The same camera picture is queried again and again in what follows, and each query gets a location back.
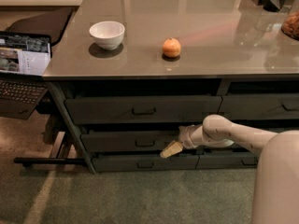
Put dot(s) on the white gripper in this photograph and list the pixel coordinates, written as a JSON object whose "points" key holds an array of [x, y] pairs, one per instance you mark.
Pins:
{"points": [[187, 137]]}

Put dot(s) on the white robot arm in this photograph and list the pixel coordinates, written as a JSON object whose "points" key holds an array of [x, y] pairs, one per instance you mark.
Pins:
{"points": [[276, 190]]}

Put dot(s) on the open black laptop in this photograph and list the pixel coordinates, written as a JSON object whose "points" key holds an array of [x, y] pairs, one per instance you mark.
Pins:
{"points": [[23, 61]]}

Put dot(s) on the orange round fruit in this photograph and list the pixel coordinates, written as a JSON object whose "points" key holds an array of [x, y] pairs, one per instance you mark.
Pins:
{"points": [[171, 48]]}

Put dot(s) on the black laptop stand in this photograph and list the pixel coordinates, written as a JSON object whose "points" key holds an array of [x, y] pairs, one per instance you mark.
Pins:
{"points": [[56, 134]]}

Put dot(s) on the white ceramic bowl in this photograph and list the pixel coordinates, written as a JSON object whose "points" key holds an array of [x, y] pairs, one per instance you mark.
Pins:
{"points": [[107, 35]]}

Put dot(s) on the glass jar with snacks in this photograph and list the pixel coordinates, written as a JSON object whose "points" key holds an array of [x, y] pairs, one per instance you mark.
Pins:
{"points": [[290, 26]]}

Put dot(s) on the dark chair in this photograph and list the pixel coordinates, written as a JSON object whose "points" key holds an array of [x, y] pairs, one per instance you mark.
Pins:
{"points": [[52, 23]]}

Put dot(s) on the grey drawer cabinet frame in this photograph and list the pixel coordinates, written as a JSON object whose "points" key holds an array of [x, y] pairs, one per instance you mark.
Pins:
{"points": [[215, 87]]}

